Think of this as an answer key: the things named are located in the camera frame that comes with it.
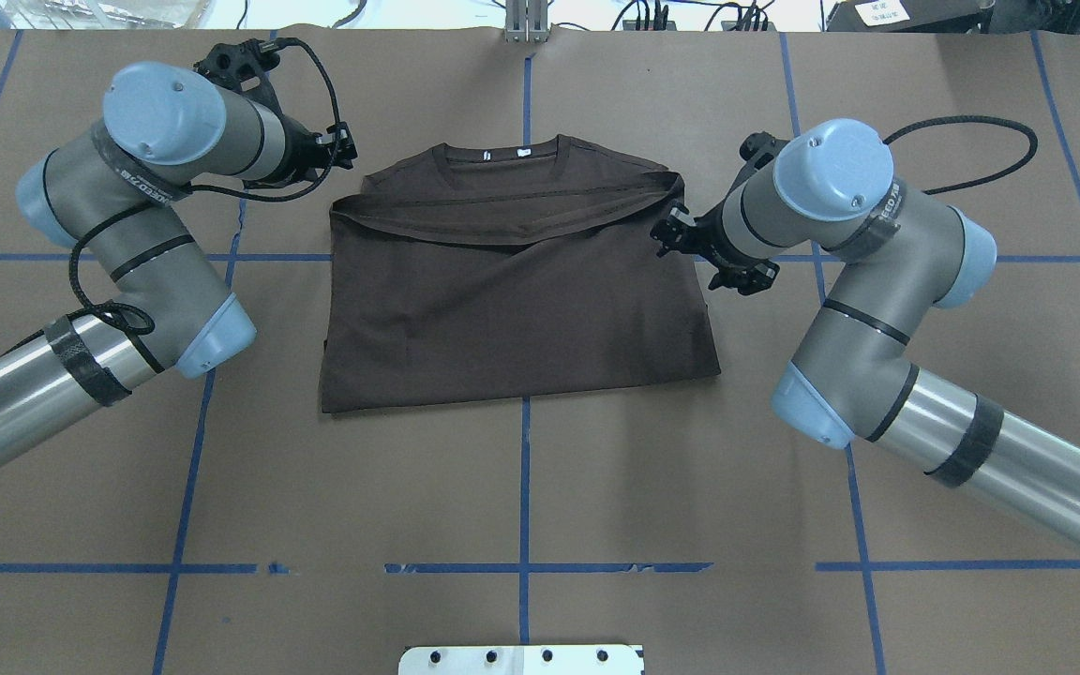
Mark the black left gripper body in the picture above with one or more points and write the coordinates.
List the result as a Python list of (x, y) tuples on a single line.
[(302, 151)]

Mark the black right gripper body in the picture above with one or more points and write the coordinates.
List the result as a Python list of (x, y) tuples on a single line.
[(711, 242)]

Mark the dark brown t-shirt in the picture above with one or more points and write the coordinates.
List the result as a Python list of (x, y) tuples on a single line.
[(464, 275)]

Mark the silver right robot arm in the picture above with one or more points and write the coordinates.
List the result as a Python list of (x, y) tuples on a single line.
[(904, 252)]

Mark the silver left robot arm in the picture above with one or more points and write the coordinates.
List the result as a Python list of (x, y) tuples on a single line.
[(149, 301)]

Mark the aluminium frame post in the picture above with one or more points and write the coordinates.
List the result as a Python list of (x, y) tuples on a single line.
[(526, 21)]

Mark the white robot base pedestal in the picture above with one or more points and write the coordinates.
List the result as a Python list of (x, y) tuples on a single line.
[(524, 659)]

